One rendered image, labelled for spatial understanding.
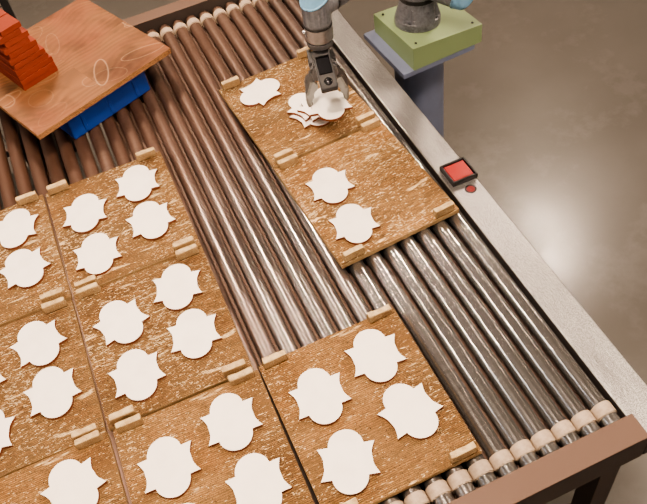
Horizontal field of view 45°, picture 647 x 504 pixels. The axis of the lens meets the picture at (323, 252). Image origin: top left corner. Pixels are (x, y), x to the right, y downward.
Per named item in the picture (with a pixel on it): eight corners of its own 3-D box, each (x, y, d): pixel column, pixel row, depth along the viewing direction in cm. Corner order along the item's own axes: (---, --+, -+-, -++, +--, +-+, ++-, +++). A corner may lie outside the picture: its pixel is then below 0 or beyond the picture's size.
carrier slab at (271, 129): (316, 52, 256) (316, 48, 254) (380, 122, 231) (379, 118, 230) (219, 93, 248) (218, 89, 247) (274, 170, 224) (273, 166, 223)
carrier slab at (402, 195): (381, 125, 230) (381, 121, 229) (459, 212, 206) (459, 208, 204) (275, 172, 223) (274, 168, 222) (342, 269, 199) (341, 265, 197)
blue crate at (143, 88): (99, 54, 269) (89, 30, 262) (153, 89, 254) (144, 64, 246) (23, 102, 257) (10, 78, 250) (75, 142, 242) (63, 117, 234)
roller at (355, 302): (199, 23, 282) (195, 12, 278) (479, 497, 163) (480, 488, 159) (186, 28, 281) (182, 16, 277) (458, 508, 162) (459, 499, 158)
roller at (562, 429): (263, 1, 286) (260, -11, 282) (582, 447, 167) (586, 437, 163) (250, 5, 285) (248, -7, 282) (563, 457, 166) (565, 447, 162)
